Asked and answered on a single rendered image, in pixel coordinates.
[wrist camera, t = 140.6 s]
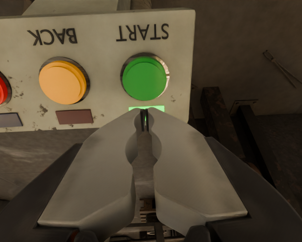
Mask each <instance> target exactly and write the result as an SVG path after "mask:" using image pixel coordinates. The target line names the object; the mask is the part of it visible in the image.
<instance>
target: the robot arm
mask: <svg viewBox="0 0 302 242"><path fill-rule="evenodd" d="M145 120H146V132H149V133H150V134H151V135H152V151H153V155H154V156H155V157H156V158H157V160H158V161H157V162H156V164H155V165H154V168H153V170H154V189H155V203H156V214H157V218H158V220H159V221H160V222H161V223H163V224H165V225H166V226H168V227H170V228H172V229H174V230H175V231H177V232H179V233H181V234H182V235H184V236H185V238H184V241H183V242H302V218H301V217H300V216H299V214H298V213H297V212H296V211H295V209H294V208H293V207H292V206H291V205H290V203H289V202H288V201H287V200H286V199H285V198H284V197H283V196H282V195H281V194H280V193H279V192H278V191H277V190H276V189H275V188H274V187H273V186H272V185H271V184H270V183H269V182H268V181H267V180H266V179H264V178H263V177H262V176H261V175H260V174H258V173H257V172H256V171H255V170H253V169H252V168H251V167H250V166H248V165H247V164H246V163H244V162H243V161H242V160H241V159H239V158H238V157H237V156H236V155H234V154H233V153H232V152H231V151H229V150H228V149H227V148H226V147H225V146H223V145H222V144H221V143H220V142H218V141H217V140H216V139H215V138H213V137H205V136H204V135H202V134H201V133H200V132H199V131H197V130H196V129H195V128H193V127H192V126H190V125H189V124H187V123H185V122H184V121H182V120H180V119H178V118H176V117H173V116H171V115H169V114H167V113H165V112H163V111H161V110H159V109H157V108H155V107H149V108H147V109H141V108H133V109H132V110H130V111H128V112H126V113H124V114H123V115H121V116H119V117H117V118H116V119H114V120H112V121H110V122H109V123H107V124H105V125H104V126H102V127H101V128H99V129H98V130H96V131H95V132H94V133H93V134H91V135H90V136H89V137H88V138H87V139H86V140H85V141H84V142H83V143H75V144H74V145H73V146H71V147H70V148H69V149H68V150H67V151H66V152H65V153H63V154H62V155H61V156H60V157H59V158H58V159H56V160H55V161H54V162H53V163H52V164H51V165H49V166H48V167H47V168H46V169H45V170H44V171H43V172H41V173H40V174H39V175H38V176H37V177H36V178H34V179H33V180H32V181H31V182H30V183H29V184H28V185H26V186H25V187H24V188H23V189H22V190H21V191H20V192H19V193H18V194H17V195H16V196H15V197H14V198H13V199H12V200H11V201H10V202H9V203H8V204H7V205H6V206H5V207H4V209H3V210H2V211H1V212H0V242H109V240H110V237H111V236H112V235H113V234H115V233H116V232H118V231H120V230H121V229H123V228H124V227H126V226H128V225H129V224H130V223H131V222H132V220H133V218H134V213H135V202H136V191H135V184H134V176H133V167H132V165H131V164H132V162H133V161H134V160H135V158H136V157H137V156H138V144H137V139H138V137H139V136H140V135H141V134H142V133H144V132H145Z"/></svg>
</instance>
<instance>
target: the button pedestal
mask: <svg viewBox="0 0 302 242"><path fill-rule="evenodd" d="M130 5H131V0H35V1H34V2H33V3H32V4H31V5H30V6H29V7H28V8H27V10H26V11H25V12H24V13H23V14H22V15H17V16H0V77H1V79H2V80H3V81H4V83H5V84H6V87H7V91H8V95H7V98H6V100H5V101H4V102H3V103H2V104H0V113H18V115H19V117H20V120H21V122H22V124H23V126H21V127H1V128H0V133H3V132H23V131H43V130H63V129H83V128H101V127H102V126H104V125H105V124H107V123H109V122H110V121H112V120H114V119H116V118H117V117H119V116H121V115H123V114H124V113H126V112H128V111H129V108H130V107H149V106H164V112H165V113H167V114H169V115H171V116H173V117H176V118H178V119H180V120H182V121H184V122H185V123H187V122H188V120H189V107H190V93H191V78H192V64H193V44H194V29H195V15H196V13H195V10H194V9H192V8H184V7H181V8H162V9H142V10H130ZM138 57H151V58H154V59H155V60H157V61H159V62H160V63H161V64H162V66H163V67H164V70H165V72H166V76H167V83H166V87H165V89H164V91H163V92H162V93H161V94H160V95H159V96H158V97H156V98H154V99H152V100H147V101H142V100H138V99H135V98H133V97H132V96H130V95H129V94H128V93H127V91H126V90H125V88H124V86H123V81H122V78H123V73H124V70H125V68H126V66H127V65H128V63H129V62H130V61H132V60H133V59H135V58H138ZM53 61H66V62H69V63H71V64H73V65H74V66H76V67H77V68H78V69H79V70H80V71H81V72H82V74H83V75H84V77H85V80H86V91H85V93H84V95H83V96H82V98H81V99H80V100H79V101H77V102H75V103H73V104H68V105H67V104H60V103H57V102H55V101H53V100H51V99H50V98H49V97H47V96H46V94H45V93H44V92H43V90H42V89H41V86H40V83H39V74H40V72H41V70H42V69H43V67H45V66H46V65H47V64H49V63H51V62H53ZM81 109H91V113H92V117H93V123H82V124H62V125H60V124H59V121H58V118H57V116H56V113H55V111H60V110H81Z"/></svg>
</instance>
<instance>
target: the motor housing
mask: <svg viewBox="0 0 302 242"><path fill-rule="evenodd" d="M200 103H201V106H202V110H203V113H204V117H205V121H206V125H207V128H208V132H209V136H210V137H213V138H215V139H216V140H217V141H218V142H220V143H221V144H222V145H223V146H225V147H226V148H227V149H228V150H229V151H231V152H232V153H233V154H234V155H236V156H237V157H238V158H239V159H241V160H242V161H243V160H244V159H245V154H244V152H243V149H242V146H241V144H240V141H239V139H238V136H237V134H236V131H235V128H234V126H233V123H232V121H231V118H230V115H229V113H228V110H227V107H226V105H225V102H224V100H223V97H222V94H221V92H220V89H219V87H218V86H214V87H203V90H202V94H201V99H200ZM244 163H246V164H247V165H248V166H250V167H251V168H252V169H253V170H255V171H256V172H257V173H258V174H260V175H261V173H260V171H259V169H258V168H257V167H256V166H255V165H254V164H253V163H251V162H246V161H244Z"/></svg>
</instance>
